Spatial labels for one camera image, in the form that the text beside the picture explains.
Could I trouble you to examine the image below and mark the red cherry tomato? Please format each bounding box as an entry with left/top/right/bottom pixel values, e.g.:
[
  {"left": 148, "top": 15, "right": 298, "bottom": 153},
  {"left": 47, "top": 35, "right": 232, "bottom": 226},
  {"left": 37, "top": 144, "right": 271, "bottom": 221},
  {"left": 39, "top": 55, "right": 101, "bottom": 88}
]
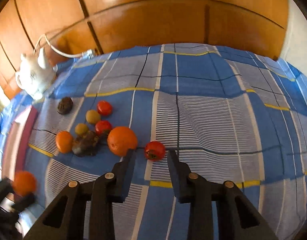
[
  {"left": 95, "top": 120, "right": 112, "bottom": 137},
  {"left": 97, "top": 100, "right": 113, "bottom": 116}
]

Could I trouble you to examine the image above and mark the yellow green round fruit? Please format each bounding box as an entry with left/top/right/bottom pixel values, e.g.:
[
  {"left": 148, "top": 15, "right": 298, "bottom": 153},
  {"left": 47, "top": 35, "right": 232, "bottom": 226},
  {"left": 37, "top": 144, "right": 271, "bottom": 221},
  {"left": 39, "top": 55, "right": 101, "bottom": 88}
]
[{"left": 86, "top": 109, "right": 101, "bottom": 125}]

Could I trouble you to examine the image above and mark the wooden wall panelling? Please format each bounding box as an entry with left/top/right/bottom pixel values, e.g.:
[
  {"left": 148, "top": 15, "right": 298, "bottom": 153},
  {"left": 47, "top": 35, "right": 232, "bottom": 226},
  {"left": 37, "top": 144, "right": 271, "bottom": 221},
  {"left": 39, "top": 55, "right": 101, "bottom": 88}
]
[{"left": 0, "top": 0, "right": 289, "bottom": 98}]

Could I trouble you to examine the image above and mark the large orange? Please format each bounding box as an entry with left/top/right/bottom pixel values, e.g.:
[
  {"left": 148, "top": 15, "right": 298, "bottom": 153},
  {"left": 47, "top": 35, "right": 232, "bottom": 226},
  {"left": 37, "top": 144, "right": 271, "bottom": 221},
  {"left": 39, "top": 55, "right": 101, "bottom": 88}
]
[{"left": 107, "top": 126, "right": 138, "bottom": 157}]

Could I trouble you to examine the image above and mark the pink rimmed white tray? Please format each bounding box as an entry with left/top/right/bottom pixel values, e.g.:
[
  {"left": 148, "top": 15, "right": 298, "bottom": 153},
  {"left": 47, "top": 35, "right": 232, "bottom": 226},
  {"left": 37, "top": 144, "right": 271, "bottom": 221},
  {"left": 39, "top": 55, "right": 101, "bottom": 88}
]
[{"left": 2, "top": 106, "right": 37, "bottom": 180}]

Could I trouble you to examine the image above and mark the small yellow green fruit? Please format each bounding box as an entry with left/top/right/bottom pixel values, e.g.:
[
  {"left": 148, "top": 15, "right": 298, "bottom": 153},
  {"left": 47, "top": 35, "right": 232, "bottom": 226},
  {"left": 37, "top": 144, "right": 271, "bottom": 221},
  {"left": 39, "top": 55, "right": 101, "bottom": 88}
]
[{"left": 74, "top": 123, "right": 89, "bottom": 136}]

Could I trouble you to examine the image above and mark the dark wrinkled passion fruit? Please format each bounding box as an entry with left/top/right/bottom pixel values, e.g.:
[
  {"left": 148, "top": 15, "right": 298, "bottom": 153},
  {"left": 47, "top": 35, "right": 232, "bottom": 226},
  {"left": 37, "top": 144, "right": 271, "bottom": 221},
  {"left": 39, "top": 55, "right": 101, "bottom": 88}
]
[{"left": 57, "top": 96, "right": 73, "bottom": 115}]

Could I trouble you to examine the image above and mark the small orange tangerine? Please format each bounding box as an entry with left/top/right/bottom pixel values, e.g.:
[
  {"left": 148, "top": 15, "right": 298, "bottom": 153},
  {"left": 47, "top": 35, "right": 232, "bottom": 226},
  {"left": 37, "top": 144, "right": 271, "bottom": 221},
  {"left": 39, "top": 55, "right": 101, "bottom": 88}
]
[{"left": 12, "top": 171, "right": 37, "bottom": 197}]

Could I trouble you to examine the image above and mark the large dark wrinkled fruit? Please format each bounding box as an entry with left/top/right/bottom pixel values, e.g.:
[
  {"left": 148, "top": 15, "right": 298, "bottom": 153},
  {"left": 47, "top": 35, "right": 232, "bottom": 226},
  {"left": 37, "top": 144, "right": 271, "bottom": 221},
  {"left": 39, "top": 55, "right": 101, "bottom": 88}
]
[{"left": 72, "top": 131, "right": 100, "bottom": 157}]

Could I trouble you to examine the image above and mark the white kettle power cable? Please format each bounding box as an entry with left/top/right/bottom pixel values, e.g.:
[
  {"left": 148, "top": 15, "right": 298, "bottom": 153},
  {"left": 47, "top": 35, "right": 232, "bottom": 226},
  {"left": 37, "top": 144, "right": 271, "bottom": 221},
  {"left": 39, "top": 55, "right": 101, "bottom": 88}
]
[{"left": 33, "top": 33, "right": 100, "bottom": 59}]

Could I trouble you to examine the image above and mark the small orange mandarin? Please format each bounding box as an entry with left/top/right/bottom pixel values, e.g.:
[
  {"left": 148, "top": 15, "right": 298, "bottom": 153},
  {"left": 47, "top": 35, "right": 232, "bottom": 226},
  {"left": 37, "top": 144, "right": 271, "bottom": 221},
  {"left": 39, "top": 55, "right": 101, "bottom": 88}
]
[{"left": 55, "top": 131, "right": 74, "bottom": 154}]

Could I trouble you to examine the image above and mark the white ceramic electric kettle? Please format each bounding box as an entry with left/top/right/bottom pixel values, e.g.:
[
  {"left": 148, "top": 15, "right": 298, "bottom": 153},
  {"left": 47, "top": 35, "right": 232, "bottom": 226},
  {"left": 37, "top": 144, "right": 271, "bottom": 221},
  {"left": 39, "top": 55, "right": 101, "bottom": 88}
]
[{"left": 15, "top": 48, "right": 56, "bottom": 100}]

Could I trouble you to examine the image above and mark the red tomato with stem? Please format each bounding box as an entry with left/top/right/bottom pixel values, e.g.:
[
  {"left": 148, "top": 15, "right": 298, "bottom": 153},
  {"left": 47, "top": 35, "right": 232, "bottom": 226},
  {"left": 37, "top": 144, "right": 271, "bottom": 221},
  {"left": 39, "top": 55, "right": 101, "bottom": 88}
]
[{"left": 144, "top": 141, "right": 166, "bottom": 161}]

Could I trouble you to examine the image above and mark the blue plaid tablecloth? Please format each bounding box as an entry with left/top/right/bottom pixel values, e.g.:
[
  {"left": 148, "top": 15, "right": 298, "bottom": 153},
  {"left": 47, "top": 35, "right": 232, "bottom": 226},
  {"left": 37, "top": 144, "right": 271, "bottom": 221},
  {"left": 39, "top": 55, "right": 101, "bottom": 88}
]
[{"left": 24, "top": 43, "right": 307, "bottom": 239}]

